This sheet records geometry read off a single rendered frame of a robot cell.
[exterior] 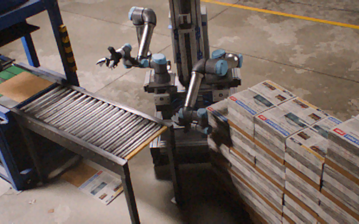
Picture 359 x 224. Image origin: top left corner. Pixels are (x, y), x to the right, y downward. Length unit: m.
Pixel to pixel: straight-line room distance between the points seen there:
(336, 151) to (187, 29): 1.75
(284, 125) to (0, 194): 2.72
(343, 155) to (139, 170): 2.24
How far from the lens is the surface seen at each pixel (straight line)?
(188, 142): 4.04
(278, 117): 2.87
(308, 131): 2.77
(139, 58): 3.49
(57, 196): 4.17
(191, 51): 3.78
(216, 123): 3.34
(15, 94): 4.19
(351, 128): 2.44
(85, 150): 3.29
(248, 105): 2.99
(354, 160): 2.39
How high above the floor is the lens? 2.73
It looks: 34 degrees down
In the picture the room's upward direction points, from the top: 7 degrees counter-clockwise
